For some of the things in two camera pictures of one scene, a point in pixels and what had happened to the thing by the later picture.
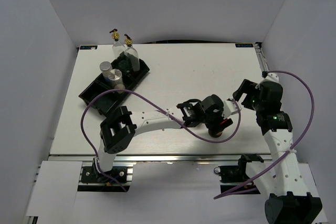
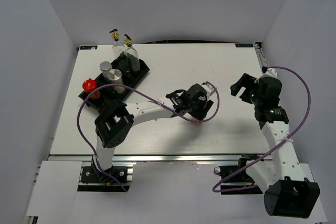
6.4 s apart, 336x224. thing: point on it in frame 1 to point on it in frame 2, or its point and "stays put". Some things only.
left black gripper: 215,127 to 200,113
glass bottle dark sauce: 132,53 stays put
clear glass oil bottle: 118,49 stays put
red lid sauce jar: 214,134 to 88,85
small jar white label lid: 115,78 stays put
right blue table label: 244,45 stays put
